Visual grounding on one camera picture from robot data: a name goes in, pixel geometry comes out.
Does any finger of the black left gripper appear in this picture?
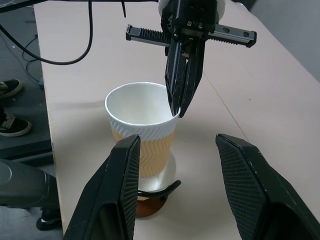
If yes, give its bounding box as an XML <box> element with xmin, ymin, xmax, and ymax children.
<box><xmin>178</xmin><ymin>39</ymin><xmax>207</xmax><ymax>119</ymax></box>
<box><xmin>164</xmin><ymin>39</ymin><xmax>190</xmax><ymax>118</ymax></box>

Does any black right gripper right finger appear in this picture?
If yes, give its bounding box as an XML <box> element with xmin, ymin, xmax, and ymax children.
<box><xmin>215</xmin><ymin>133</ymin><xmax>320</xmax><ymax>240</ymax></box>

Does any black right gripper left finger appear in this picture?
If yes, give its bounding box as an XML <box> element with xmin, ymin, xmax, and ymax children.
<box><xmin>62</xmin><ymin>134</ymin><xmax>142</xmax><ymax>240</ymax></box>

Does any white tan ribbed paper cup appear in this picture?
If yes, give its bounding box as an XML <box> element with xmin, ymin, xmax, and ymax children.
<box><xmin>136</xmin><ymin>154</ymin><xmax>178</xmax><ymax>201</ymax></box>
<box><xmin>104</xmin><ymin>81</ymin><xmax>181</xmax><ymax>179</ymax></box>

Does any dark grey robot body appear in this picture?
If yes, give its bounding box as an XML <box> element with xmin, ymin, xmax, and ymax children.
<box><xmin>0</xmin><ymin>159</ymin><xmax>60</xmax><ymax>208</ymax></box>

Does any black white sneaker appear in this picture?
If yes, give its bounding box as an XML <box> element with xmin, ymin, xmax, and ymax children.
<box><xmin>0</xmin><ymin>79</ymin><xmax>24</xmax><ymax>100</ymax></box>
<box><xmin>0</xmin><ymin>106</ymin><xmax>33</xmax><ymax>137</ymax></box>

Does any wire cup holder brown base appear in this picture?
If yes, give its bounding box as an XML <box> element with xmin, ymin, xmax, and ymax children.
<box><xmin>136</xmin><ymin>179</ymin><xmax>183</xmax><ymax>219</ymax></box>

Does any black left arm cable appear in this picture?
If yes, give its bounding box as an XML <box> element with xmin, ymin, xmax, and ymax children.
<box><xmin>0</xmin><ymin>0</ymin><xmax>95</xmax><ymax>66</ymax></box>

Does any thin black floor cable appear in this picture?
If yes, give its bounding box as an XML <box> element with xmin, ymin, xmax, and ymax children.
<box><xmin>24</xmin><ymin>33</ymin><xmax>45</xmax><ymax>87</ymax></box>

